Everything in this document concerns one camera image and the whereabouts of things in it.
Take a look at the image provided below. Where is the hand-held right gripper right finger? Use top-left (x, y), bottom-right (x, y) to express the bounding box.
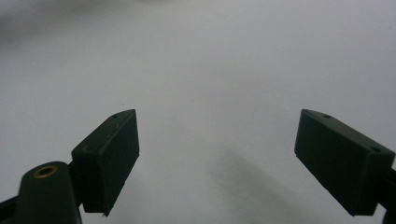
top-left (293, 108), bottom-right (396, 217)

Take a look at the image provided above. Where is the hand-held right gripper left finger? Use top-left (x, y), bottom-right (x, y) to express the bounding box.
top-left (71, 108), bottom-right (140, 217)

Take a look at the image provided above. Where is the white board table cover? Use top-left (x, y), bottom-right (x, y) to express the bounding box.
top-left (0, 0), bottom-right (396, 224)

